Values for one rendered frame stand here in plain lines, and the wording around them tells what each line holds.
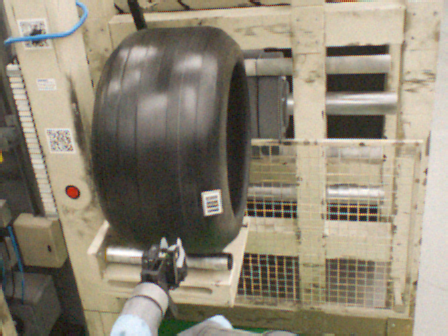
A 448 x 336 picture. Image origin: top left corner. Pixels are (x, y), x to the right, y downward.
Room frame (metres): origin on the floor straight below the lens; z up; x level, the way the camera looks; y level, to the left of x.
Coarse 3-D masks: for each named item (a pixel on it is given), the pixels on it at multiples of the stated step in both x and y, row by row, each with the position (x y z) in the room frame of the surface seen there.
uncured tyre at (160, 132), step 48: (144, 48) 1.27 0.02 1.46; (192, 48) 1.23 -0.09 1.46; (240, 48) 1.43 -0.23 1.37; (96, 96) 1.22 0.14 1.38; (144, 96) 1.15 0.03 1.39; (192, 96) 1.12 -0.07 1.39; (240, 96) 1.48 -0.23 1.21; (96, 144) 1.14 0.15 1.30; (144, 144) 1.09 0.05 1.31; (192, 144) 1.06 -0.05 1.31; (240, 144) 1.49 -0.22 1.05; (144, 192) 1.06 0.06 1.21; (192, 192) 1.03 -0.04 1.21; (240, 192) 1.34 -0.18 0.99; (144, 240) 1.10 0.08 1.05; (192, 240) 1.05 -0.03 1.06
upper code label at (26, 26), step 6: (30, 18) 1.34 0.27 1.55; (36, 18) 1.34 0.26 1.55; (42, 18) 1.33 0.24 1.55; (18, 24) 1.35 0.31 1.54; (24, 24) 1.35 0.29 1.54; (30, 24) 1.34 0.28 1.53; (36, 24) 1.34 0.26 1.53; (42, 24) 1.34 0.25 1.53; (24, 30) 1.35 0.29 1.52; (30, 30) 1.35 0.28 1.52; (42, 30) 1.34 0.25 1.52; (24, 42) 1.35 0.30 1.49; (30, 42) 1.35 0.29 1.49; (42, 42) 1.34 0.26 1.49; (48, 42) 1.33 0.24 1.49; (24, 48) 1.35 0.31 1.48; (30, 48) 1.35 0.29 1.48; (36, 48) 1.34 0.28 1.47; (42, 48) 1.34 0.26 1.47
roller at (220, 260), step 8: (112, 248) 1.25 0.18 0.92; (120, 248) 1.25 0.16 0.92; (128, 248) 1.24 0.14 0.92; (136, 248) 1.24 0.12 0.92; (112, 256) 1.24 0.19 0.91; (120, 256) 1.23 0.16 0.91; (128, 256) 1.22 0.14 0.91; (136, 256) 1.22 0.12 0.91; (192, 256) 1.18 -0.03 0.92; (200, 256) 1.17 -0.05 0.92; (208, 256) 1.17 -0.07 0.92; (216, 256) 1.16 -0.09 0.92; (224, 256) 1.15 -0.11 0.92; (232, 256) 1.16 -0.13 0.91; (192, 264) 1.17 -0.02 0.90; (200, 264) 1.16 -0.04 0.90; (208, 264) 1.15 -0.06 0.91; (216, 264) 1.15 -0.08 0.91; (224, 264) 1.14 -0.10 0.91; (232, 264) 1.15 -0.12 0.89
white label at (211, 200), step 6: (204, 192) 1.03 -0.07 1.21; (210, 192) 1.03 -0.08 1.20; (216, 192) 1.03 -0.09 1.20; (204, 198) 1.03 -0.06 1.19; (210, 198) 1.03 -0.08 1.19; (216, 198) 1.03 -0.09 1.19; (204, 204) 1.03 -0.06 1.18; (210, 204) 1.03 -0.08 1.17; (216, 204) 1.03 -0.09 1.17; (204, 210) 1.03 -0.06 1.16; (210, 210) 1.03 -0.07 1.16; (216, 210) 1.03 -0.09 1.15
